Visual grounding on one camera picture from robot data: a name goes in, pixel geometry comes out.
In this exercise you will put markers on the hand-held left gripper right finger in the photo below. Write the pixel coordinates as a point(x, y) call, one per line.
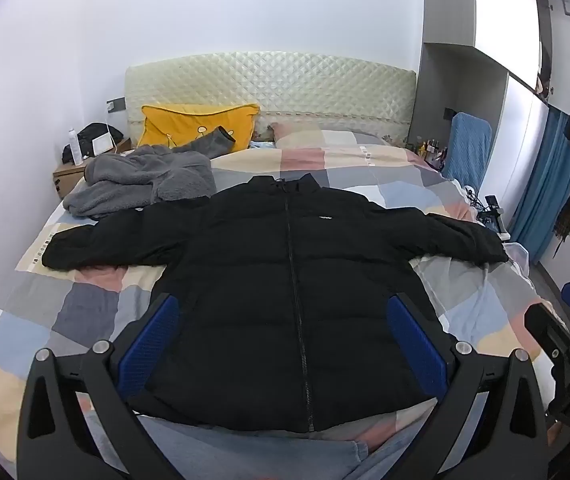
point(415, 345)

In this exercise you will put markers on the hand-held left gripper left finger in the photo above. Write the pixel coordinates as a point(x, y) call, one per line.
point(152, 340)

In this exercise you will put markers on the black puffer jacket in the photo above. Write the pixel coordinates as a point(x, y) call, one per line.
point(265, 285)

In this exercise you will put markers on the pastel checked duvet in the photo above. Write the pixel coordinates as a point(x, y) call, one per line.
point(65, 310)

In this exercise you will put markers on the black tripod stand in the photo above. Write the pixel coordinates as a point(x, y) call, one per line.
point(492, 210)

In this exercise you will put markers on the blue curtain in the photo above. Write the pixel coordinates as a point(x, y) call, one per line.
point(545, 185)

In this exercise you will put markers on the grey fleece jacket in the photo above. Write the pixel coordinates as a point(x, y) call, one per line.
point(135, 175)

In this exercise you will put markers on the wooden nightstand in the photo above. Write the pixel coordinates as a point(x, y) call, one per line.
point(67, 180)

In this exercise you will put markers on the blue towel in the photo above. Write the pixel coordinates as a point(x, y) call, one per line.
point(467, 150)

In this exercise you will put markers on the cluster of small bottles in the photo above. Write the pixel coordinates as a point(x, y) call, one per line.
point(430, 150)

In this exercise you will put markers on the white box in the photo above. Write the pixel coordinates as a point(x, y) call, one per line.
point(102, 146)

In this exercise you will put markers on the white spray bottle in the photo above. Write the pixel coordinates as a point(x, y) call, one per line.
point(75, 147)

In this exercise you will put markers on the black bag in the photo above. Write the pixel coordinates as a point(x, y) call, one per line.
point(97, 130)

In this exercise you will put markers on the yellow pillow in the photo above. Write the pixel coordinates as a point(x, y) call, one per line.
point(180, 122)

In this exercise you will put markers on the checked pillow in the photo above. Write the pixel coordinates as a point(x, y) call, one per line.
point(315, 135)

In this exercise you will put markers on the cream quilted headboard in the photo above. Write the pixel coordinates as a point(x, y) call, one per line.
point(290, 85)

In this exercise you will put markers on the grey and white wardrobe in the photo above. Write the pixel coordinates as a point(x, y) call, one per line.
point(495, 10)

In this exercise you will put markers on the dark wall socket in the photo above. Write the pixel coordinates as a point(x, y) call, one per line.
point(116, 105)
point(450, 113)

